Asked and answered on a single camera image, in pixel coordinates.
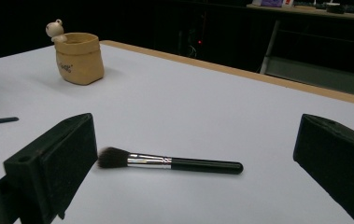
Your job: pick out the purple and white box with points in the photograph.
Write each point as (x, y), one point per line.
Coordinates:
(272, 3)

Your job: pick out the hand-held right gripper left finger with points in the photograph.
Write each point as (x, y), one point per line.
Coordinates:
(56, 168)

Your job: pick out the white-framed desk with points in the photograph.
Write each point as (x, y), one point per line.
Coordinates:
(270, 46)

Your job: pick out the black computer tower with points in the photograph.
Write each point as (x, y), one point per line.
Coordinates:
(199, 42)

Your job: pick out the black makeup brush silver ferrule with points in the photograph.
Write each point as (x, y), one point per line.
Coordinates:
(202, 165)

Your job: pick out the white table mat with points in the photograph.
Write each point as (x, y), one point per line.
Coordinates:
(196, 109)

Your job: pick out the tan pen holder with bear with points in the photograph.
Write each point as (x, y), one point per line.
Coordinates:
(79, 62)

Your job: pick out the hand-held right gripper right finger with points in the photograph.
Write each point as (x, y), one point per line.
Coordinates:
(336, 158)

